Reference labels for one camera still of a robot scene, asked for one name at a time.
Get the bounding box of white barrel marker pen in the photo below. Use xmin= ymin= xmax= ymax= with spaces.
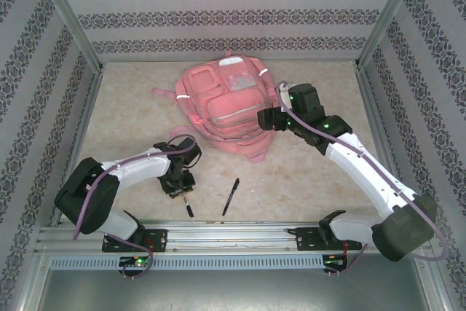
xmin=181 ymin=194 xmax=195 ymax=218

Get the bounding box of black marker pen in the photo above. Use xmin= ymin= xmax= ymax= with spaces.
xmin=222 ymin=178 xmax=240 ymax=216

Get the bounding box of pink student backpack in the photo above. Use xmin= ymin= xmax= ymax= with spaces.
xmin=151 ymin=50 xmax=280 ymax=165

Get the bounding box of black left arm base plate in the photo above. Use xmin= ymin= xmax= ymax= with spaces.
xmin=101 ymin=229 xmax=169 ymax=253

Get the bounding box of aluminium side rail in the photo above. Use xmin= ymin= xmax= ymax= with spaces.
xmin=355 ymin=65 xmax=415 ymax=224
xmin=50 ymin=66 xmax=106 ymax=227

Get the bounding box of aluminium mounting rail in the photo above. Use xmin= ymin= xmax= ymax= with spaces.
xmin=34 ymin=219 xmax=434 ymax=253

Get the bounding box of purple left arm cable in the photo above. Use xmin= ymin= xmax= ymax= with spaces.
xmin=72 ymin=134 xmax=197 ymax=280

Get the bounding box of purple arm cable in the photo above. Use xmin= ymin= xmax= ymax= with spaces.
xmin=278 ymin=79 xmax=451 ymax=279
xmin=72 ymin=134 xmax=197 ymax=280

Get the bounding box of grey slotted cable duct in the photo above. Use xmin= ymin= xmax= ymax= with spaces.
xmin=49 ymin=254 xmax=325 ymax=271

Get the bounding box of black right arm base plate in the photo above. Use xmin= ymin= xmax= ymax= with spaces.
xmin=296 ymin=226 xmax=362 ymax=252

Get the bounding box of aluminium frame post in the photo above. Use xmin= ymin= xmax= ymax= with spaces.
xmin=355 ymin=0 xmax=427 ymax=70
xmin=31 ymin=0 xmax=105 ymax=74

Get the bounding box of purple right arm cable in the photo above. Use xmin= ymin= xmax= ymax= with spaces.
xmin=278 ymin=79 xmax=451 ymax=279

